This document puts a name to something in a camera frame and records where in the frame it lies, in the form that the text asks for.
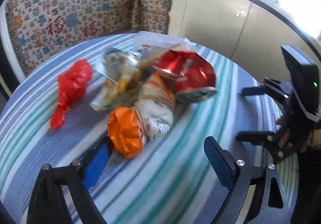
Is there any striped tablecloth on round table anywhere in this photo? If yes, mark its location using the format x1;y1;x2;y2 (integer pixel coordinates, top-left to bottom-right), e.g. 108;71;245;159
0;33;299;224

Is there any large patterned cloth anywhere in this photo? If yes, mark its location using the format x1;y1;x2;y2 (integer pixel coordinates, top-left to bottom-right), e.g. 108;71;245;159
5;0;137;76

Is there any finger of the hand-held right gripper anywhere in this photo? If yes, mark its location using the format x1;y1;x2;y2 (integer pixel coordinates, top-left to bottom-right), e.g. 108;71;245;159
241;83;266;96
236;131;276;145

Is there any yellow white snack wrapper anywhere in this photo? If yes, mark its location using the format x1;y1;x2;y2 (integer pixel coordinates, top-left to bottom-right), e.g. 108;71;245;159
90;47;148;111

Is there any narrow patterned cloth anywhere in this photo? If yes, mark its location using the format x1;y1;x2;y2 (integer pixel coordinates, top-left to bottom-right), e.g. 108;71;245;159
132;0;175;35

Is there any red plastic bag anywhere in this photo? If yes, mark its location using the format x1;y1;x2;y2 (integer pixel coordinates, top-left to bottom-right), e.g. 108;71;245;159
50;59;94;131

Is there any red foil snack wrapper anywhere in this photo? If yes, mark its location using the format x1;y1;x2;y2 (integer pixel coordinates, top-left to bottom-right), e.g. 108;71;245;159
153;48;218;104

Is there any person's right hand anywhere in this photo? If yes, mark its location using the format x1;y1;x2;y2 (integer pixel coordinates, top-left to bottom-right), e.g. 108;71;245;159
276;115;289;128

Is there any cream kitchen counter cabinet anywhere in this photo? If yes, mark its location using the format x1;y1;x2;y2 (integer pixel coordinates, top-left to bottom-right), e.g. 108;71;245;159
167;0;321;89

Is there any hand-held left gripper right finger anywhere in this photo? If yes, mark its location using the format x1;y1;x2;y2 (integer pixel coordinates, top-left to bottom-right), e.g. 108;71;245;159
204;136;291;224

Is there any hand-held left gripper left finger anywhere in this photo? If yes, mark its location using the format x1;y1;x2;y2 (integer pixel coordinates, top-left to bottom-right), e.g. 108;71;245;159
26;136;113;224

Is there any clear plastic packet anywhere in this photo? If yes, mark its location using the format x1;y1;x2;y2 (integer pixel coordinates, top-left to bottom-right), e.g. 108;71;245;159
133;31;193;59

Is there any orange white snack wrapper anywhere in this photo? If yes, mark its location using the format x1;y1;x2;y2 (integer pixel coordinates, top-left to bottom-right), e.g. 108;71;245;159
107;73;176;160

